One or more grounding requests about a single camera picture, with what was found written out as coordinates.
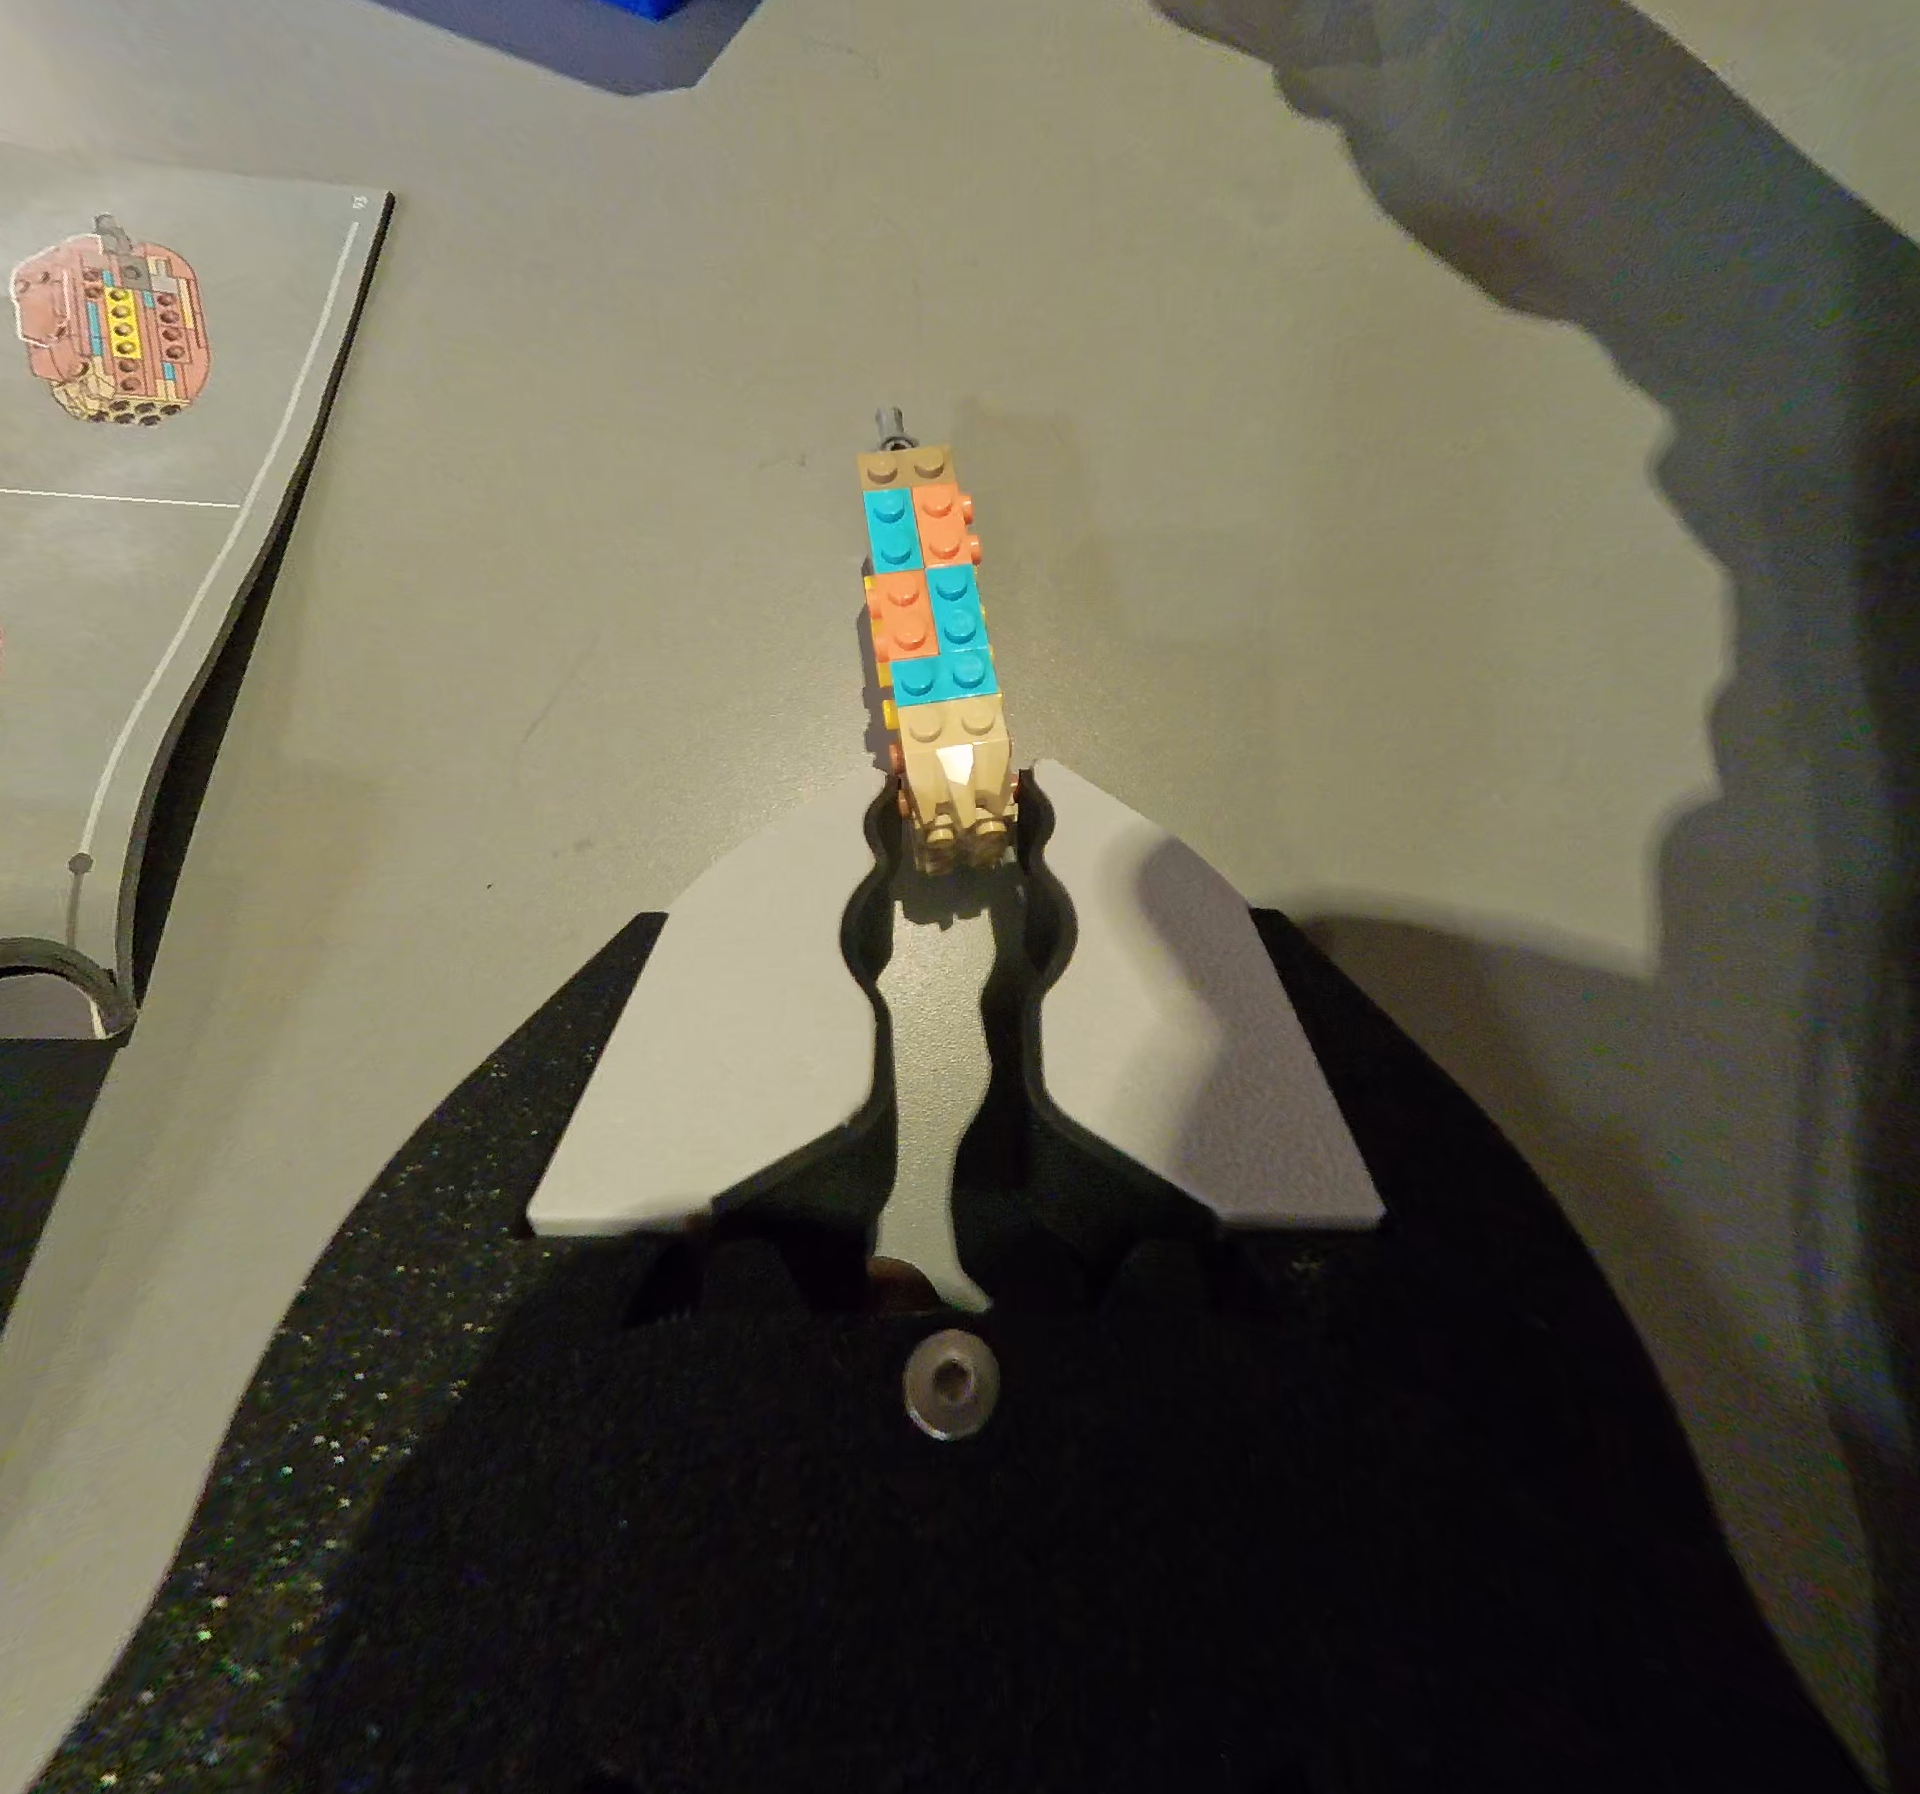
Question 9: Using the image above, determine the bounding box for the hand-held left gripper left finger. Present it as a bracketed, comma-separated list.
[523, 785, 901, 1270]

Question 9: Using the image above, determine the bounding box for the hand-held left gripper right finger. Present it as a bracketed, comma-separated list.
[982, 757, 1386, 1270]

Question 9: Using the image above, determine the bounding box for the multicoloured toy brick model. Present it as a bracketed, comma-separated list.
[858, 402, 1036, 878]

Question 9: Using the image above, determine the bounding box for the grey instruction booklet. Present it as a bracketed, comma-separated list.
[0, 143, 400, 1044]

